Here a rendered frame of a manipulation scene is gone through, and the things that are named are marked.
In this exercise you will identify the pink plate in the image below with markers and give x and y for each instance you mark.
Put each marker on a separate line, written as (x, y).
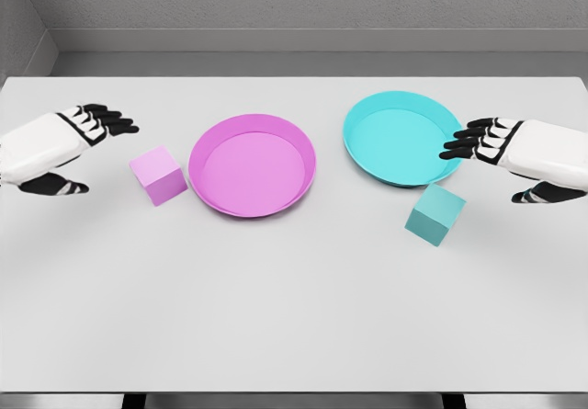
(252, 165)

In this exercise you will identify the teal cube block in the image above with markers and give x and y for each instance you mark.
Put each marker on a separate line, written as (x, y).
(434, 216)

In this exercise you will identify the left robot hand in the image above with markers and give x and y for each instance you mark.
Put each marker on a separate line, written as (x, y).
(41, 144)

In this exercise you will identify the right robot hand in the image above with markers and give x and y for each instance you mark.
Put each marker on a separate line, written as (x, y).
(542, 149)

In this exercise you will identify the cyan plate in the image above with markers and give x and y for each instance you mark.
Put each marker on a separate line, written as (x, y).
(395, 142)

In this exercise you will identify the pink cube block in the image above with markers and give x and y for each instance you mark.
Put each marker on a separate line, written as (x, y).
(158, 174)

